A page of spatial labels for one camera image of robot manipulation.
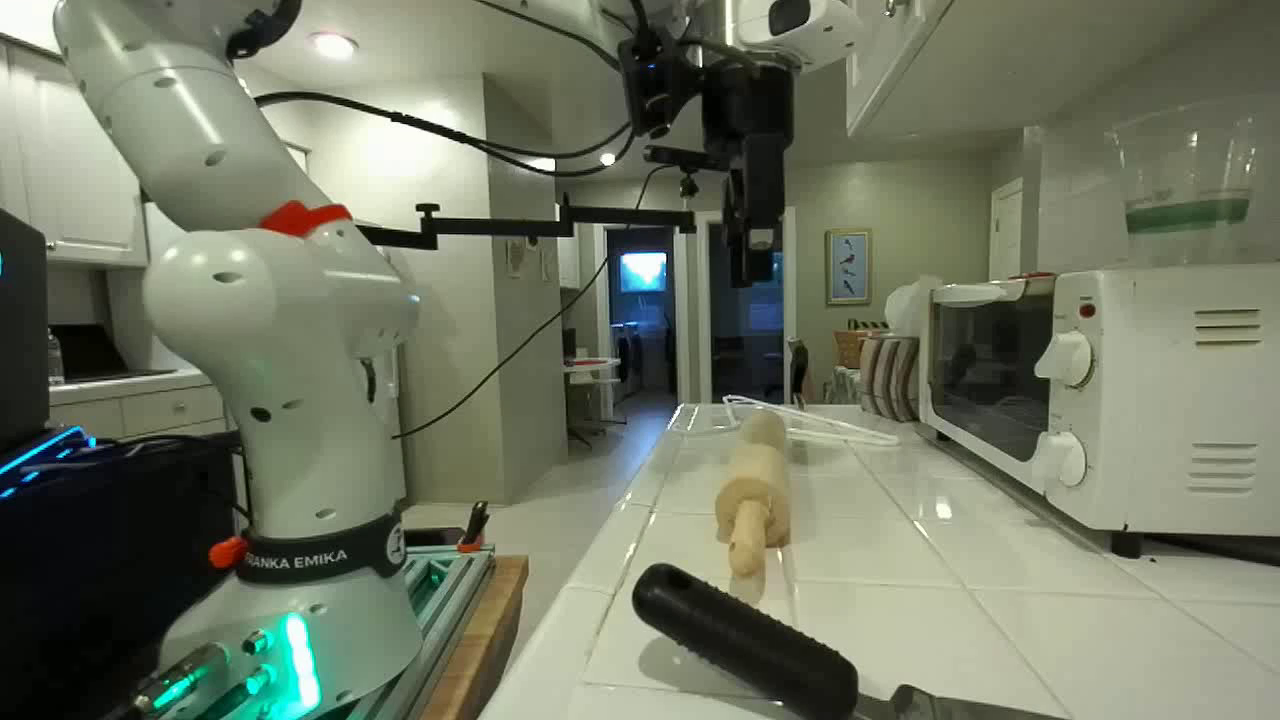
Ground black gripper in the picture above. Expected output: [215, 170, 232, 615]
[700, 56, 801, 293]

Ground clear cup with green band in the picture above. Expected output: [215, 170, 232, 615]
[1101, 112, 1264, 272]

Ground white toaster oven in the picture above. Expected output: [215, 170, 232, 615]
[914, 260, 1280, 565]

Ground glowing television screen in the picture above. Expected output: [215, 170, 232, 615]
[615, 247, 672, 297]

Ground wooden rolling pin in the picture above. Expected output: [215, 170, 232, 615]
[712, 405, 801, 587]

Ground white door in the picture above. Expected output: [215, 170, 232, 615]
[982, 175, 1026, 284]

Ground round ceiling light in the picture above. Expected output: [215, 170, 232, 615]
[308, 27, 363, 63]

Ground wooden board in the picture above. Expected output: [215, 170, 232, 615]
[411, 551, 531, 720]

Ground black case with blue light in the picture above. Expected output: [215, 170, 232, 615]
[0, 424, 249, 720]

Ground black monitor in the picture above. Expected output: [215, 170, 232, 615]
[0, 210, 53, 449]

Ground framed wall picture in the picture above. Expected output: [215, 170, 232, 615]
[820, 228, 876, 314]

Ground black camera on mount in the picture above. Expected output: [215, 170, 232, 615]
[645, 140, 731, 175]

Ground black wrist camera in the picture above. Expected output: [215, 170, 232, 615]
[615, 27, 712, 140]

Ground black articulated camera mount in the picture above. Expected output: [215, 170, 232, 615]
[356, 198, 700, 256]

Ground thin black cable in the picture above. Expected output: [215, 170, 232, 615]
[391, 247, 618, 449]

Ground thick black cable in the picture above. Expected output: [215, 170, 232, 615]
[253, 86, 639, 186]

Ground black handled knife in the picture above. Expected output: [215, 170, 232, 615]
[628, 561, 1058, 720]

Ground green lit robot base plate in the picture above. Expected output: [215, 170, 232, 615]
[115, 544, 497, 720]

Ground white wall cabinets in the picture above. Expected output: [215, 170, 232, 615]
[0, 35, 150, 272]

